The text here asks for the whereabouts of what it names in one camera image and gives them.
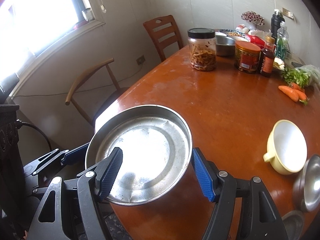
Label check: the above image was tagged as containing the round metal pan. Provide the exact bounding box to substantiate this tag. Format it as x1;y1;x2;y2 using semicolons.
85;105;193;206

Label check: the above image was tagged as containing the yellow bowl with handle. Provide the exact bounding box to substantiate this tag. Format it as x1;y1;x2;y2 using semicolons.
263;120;308;175

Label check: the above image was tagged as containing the wide stainless steel bowl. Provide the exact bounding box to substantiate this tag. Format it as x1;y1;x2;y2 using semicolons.
282;210;304;240

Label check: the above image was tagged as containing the deep stainless steel bowl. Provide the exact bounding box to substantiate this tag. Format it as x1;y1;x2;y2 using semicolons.
292;154;319;213

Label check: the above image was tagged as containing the curved light wood chair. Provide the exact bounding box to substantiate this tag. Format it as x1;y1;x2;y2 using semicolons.
64;57;130;126

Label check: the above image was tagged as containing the front orange carrot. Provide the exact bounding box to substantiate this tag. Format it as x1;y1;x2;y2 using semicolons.
278;86;299;102

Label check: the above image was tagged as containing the orange carrot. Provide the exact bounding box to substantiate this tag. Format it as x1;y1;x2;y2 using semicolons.
291;83;309;105
278;86;299;102

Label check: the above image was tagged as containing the rear orange carrot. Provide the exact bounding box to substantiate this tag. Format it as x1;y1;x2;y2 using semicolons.
291;83;309;105

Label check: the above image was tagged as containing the red lidded tin jar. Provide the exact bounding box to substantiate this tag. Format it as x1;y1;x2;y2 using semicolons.
235;40;261;74

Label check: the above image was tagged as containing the metal bowl behind jars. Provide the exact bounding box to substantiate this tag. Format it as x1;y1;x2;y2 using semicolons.
216;35;235;57

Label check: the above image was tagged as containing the brown sauce bottle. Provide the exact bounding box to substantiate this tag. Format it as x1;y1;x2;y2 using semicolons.
258;36;275;77

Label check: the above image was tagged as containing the bag of green vegetables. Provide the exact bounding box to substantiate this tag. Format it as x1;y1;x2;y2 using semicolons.
281;64;320;88

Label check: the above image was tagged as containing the window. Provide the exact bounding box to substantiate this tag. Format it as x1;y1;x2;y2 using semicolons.
1;0;103;80

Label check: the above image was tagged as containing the plastic jar with black lid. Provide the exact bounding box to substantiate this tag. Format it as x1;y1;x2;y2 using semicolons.
188;28;216;72

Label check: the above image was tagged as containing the red snack package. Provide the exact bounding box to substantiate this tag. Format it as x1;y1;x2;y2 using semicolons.
245;34;265;49

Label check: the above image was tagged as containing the brown wooden slat chair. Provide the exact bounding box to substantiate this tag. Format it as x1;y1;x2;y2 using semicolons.
143;15;183;62

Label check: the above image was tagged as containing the clear bottle with green contents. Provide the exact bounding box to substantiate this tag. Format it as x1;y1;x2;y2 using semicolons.
275;21;289;61

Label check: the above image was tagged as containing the black thermos bottle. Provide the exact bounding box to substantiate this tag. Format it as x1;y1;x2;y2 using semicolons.
271;9;285;40

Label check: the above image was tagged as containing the black cable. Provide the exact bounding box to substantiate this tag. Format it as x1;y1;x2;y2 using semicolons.
16;119;53;152

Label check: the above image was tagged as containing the low wall outlet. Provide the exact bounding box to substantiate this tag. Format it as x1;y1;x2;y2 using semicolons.
136;55;145;65

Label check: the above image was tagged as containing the wall power socket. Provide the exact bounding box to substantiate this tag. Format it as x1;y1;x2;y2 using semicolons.
282;8;296;21

